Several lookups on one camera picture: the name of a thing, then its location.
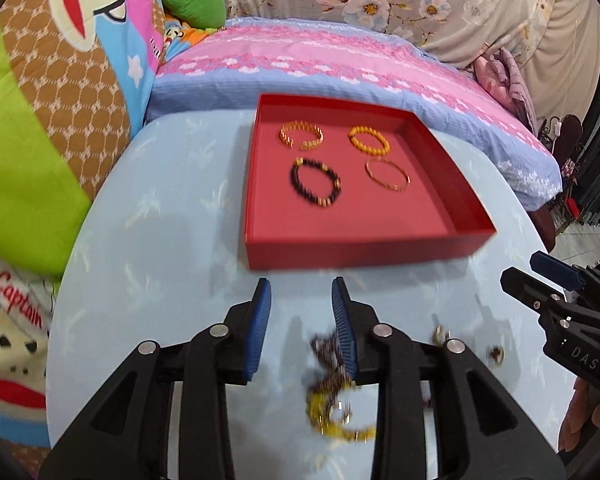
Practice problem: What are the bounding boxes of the dark bead bracelet gold spacers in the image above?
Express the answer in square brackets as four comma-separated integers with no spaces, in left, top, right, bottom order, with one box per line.
[290,157,342,208]

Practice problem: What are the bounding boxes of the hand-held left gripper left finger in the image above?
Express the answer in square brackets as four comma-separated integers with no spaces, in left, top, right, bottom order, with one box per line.
[40,277,273,480]

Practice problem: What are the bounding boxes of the red shallow tray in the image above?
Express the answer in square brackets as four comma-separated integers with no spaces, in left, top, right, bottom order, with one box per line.
[242,93,497,271]

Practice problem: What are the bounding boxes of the person's right hand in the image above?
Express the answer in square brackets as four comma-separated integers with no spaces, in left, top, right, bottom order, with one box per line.
[562,379,600,442]

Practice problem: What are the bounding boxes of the orange bead bracelet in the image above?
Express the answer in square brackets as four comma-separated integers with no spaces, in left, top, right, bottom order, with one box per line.
[348,126,392,157]

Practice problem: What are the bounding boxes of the pink blue striped quilt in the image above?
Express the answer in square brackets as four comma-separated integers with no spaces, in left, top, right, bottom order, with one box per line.
[145,16,563,211]

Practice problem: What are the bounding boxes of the dark metal chair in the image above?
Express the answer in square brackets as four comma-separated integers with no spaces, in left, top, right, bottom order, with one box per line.
[545,114,586,161]

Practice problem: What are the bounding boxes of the gold ring pendant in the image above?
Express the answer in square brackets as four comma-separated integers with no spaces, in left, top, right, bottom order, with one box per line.
[327,400,353,426]

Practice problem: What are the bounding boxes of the thin rose gold bangle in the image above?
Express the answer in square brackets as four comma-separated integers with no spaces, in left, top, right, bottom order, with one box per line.
[365,156,412,192]

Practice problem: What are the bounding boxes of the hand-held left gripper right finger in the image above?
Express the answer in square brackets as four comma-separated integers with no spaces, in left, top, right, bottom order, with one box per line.
[331,276,566,480]

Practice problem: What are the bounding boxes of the gold chain link bracelet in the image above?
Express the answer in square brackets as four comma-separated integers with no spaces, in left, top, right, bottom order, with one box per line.
[279,121,326,152]

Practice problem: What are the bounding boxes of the small dark red bead bracelet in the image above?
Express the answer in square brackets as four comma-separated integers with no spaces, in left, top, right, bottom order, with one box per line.
[307,327,361,396]

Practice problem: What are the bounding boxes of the pink quilted cloth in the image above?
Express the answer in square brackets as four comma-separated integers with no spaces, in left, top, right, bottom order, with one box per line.
[472,47,538,133]

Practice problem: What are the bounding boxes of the cartoon monkey printed blanket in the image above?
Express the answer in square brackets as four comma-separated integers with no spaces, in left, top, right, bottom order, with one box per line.
[0,0,181,461]

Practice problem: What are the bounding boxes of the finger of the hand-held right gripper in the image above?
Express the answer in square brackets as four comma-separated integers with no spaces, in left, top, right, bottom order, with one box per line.
[500,267,568,313]
[529,251,588,291]

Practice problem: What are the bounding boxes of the dark maroon cloth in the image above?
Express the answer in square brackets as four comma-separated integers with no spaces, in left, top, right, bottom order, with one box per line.
[531,205,557,252]

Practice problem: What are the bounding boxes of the yellow chunky bead bracelet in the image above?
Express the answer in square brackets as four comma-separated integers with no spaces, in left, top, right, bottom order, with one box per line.
[305,390,378,443]

